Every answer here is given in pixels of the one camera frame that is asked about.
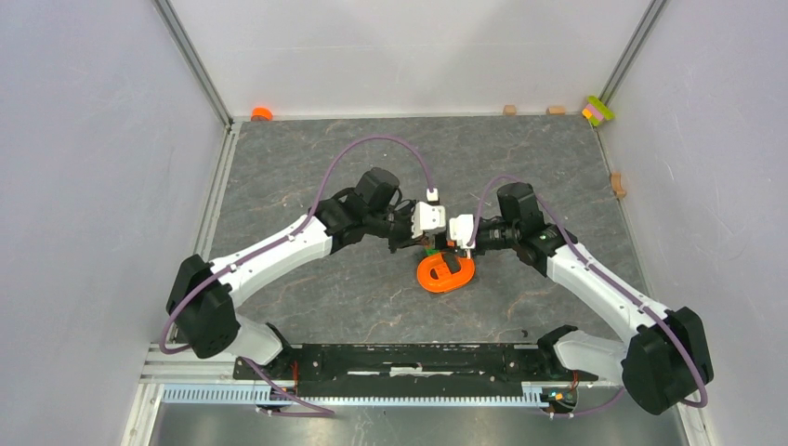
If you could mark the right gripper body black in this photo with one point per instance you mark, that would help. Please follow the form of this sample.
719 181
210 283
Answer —
478 249

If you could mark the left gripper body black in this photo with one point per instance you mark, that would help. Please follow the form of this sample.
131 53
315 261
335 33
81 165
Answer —
400 229

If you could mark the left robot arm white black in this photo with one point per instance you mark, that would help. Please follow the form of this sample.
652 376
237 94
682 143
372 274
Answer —
206 294

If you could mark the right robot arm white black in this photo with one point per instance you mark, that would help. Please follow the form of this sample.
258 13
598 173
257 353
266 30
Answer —
661 356

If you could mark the wooden arch piece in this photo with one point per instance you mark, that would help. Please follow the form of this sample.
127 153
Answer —
617 185

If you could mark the green pink brick stack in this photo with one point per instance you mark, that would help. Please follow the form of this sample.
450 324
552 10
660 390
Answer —
596 112

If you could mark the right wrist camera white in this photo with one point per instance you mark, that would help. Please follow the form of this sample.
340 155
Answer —
464 223

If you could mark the orange ring toy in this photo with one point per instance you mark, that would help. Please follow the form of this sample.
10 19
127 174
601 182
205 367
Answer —
445 272

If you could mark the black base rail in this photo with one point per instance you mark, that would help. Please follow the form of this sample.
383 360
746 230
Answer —
417 370

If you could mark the orange cap at wall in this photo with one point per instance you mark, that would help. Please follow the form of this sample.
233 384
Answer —
261 114

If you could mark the white toothed cable duct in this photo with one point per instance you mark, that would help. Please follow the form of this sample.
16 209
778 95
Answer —
529 397

